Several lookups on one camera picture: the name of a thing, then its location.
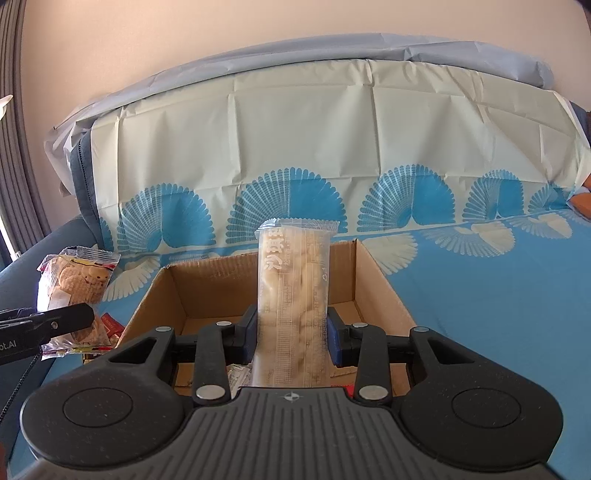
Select red spicy snack packet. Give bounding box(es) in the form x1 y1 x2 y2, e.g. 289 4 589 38
335 384 355 398

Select clear bag of cookies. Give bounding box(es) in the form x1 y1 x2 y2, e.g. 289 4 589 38
37 246 120 360

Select clear pack white rice crackers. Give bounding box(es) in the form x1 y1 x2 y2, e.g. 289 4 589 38
252 218 339 388

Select red square snack packet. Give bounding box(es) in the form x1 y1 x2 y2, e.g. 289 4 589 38
100 313 124 346

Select clear bag of peanuts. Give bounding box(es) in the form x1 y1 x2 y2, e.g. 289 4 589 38
226 364 252 395

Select cardboard box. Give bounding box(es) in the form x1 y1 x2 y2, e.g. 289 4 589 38
112 238 419 398

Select blue sofa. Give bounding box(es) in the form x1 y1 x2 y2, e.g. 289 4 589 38
0 133 100 416

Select grey curtain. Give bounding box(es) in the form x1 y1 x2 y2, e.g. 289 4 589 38
1 1 50 257

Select grey sheet over sofa back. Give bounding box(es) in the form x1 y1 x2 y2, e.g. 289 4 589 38
43 33 554 195

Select blue white patterned sofa cover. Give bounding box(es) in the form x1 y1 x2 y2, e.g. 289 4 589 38
88 60 590 479

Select orange cushion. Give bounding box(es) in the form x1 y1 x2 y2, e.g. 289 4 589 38
569 175 591 220

